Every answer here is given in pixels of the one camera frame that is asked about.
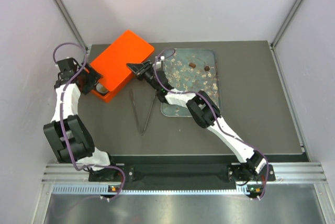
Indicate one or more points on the floral blue tray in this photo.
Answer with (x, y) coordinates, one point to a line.
(184, 78)

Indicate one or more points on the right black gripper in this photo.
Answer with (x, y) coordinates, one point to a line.
(135, 68)

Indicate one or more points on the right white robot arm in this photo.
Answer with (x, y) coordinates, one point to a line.
(207, 115)

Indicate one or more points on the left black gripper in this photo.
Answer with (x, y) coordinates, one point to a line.
(93, 77)

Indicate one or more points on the grey cable duct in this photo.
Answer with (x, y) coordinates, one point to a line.
(88, 189)

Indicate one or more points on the brown square chocolate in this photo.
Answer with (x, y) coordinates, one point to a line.
(192, 65)

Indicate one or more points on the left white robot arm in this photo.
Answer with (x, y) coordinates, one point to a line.
(66, 134)

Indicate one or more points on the white paper cup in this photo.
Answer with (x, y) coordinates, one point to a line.
(101, 89)

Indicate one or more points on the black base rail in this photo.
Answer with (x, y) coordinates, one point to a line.
(177, 172)

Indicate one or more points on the orange box lid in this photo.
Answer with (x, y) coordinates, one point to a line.
(127, 48)

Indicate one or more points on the orange chocolate box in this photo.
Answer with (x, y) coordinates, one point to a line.
(113, 85)

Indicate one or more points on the metal tongs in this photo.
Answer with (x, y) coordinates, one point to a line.
(141, 111)

